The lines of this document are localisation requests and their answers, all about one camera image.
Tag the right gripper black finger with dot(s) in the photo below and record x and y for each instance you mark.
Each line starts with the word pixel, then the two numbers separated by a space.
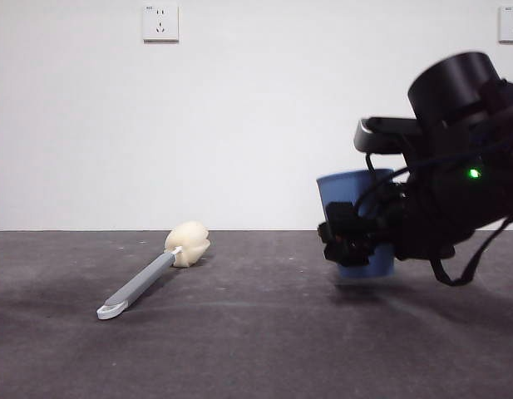
pixel 343 245

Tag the blue ribbed plastic cup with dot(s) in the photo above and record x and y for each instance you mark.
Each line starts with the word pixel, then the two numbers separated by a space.
pixel 343 187

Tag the cup brush with sponge head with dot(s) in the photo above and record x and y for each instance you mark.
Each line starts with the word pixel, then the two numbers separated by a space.
pixel 188 245

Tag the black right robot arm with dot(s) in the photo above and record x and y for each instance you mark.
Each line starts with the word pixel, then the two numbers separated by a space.
pixel 447 208

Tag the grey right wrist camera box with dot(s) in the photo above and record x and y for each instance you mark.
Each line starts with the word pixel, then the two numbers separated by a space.
pixel 381 137

